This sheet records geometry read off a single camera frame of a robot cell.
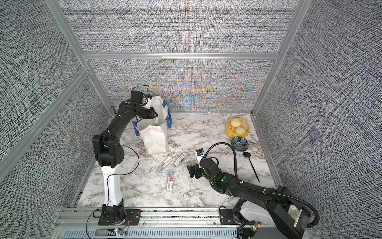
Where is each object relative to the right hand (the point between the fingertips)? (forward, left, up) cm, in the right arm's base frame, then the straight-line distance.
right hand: (193, 160), depth 83 cm
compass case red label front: (-9, +13, -8) cm, 18 cm away
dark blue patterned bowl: (+15, -31, -9) cm, 36 cm away
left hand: (+30, +22, +7) cm, 38 cm away
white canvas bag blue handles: (+14, +23, +8) cm, 28 cm away
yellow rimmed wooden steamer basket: (+25, -26, -6) cm, 36 cm away
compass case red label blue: (-1, +20, -9) cm, 22 cm away
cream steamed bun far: (+30, -30, -4) cm, 42 cm away
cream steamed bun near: (+23, -32, -4) cm, 40 cm away
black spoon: (+7, -35, -9) cm, 37 cm away
